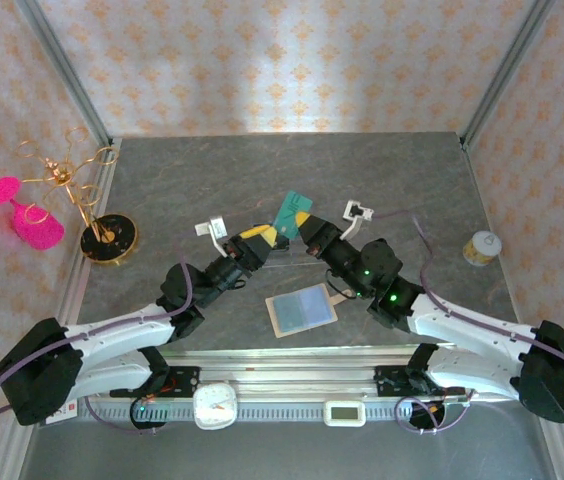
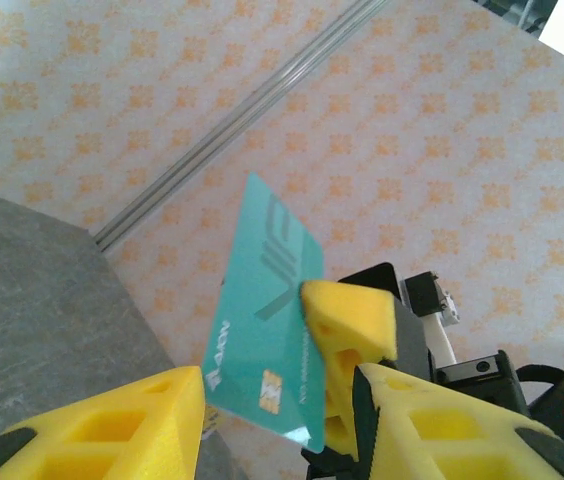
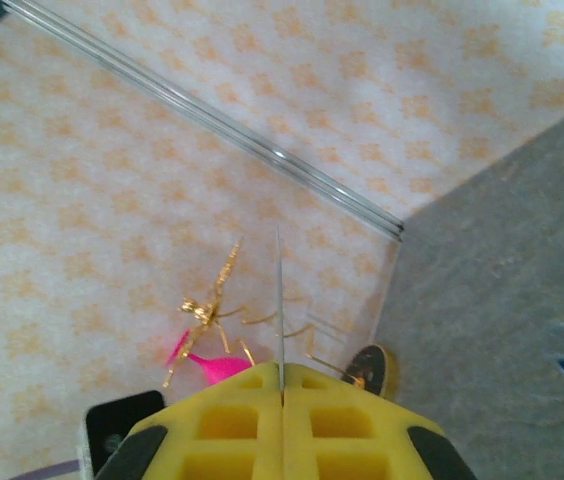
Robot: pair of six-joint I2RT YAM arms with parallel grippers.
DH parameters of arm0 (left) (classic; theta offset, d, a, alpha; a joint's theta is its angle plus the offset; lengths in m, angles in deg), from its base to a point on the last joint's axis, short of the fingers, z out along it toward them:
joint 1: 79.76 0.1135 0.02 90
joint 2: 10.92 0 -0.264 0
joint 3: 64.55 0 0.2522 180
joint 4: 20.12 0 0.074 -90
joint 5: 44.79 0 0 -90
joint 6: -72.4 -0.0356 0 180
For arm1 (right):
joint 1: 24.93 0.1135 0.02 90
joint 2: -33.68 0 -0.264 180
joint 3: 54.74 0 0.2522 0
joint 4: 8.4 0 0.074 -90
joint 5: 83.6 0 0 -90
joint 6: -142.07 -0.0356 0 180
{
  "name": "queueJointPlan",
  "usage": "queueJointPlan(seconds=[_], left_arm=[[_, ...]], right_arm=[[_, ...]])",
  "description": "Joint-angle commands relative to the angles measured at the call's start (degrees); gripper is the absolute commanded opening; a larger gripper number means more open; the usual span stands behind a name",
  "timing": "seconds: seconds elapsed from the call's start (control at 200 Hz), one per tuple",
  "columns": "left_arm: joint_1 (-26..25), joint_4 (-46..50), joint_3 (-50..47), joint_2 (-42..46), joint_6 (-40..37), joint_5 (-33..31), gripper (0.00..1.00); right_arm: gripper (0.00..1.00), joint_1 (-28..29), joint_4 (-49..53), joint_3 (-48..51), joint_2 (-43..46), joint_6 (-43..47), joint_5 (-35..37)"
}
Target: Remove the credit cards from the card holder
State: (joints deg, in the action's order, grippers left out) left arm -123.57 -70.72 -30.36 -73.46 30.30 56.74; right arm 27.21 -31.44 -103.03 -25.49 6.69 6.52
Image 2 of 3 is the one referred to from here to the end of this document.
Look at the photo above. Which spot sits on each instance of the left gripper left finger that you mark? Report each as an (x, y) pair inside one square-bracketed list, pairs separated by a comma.
[(112, 440)]

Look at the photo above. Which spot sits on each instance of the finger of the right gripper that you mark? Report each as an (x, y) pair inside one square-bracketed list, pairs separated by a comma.
[(362, 320), (409, 335)]

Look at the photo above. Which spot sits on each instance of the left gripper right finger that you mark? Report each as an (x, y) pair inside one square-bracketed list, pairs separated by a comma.
[(462, 440)]

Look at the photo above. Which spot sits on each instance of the teal VIP card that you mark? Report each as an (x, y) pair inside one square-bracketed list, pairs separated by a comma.
[(262, 280)]

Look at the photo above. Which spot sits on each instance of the aluminium corner post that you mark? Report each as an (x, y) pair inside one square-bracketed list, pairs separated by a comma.
[(242, 110)]

